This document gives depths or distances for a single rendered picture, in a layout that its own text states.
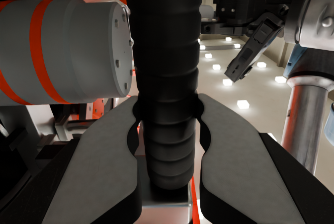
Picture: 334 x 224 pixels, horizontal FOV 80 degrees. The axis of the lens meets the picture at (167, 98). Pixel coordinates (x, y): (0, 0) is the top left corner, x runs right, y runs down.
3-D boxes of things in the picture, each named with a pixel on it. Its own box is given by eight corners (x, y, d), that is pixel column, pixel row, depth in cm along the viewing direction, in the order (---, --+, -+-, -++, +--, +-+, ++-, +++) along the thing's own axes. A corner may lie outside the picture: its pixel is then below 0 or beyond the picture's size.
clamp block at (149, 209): (62, 208, 14) (81, 247, 16) (194, 205, 14) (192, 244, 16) (87, 154, 18) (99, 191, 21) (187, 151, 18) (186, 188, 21)
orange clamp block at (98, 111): (64, 115, 54) (79, 120, 62) (93, 114, 54) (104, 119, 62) (67, 90, 55) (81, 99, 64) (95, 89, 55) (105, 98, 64)
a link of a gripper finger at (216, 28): (186, 17, 33) (240, 16, 32) (185, 28, 34) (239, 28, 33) (183, 22, 29) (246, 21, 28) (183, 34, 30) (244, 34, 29)
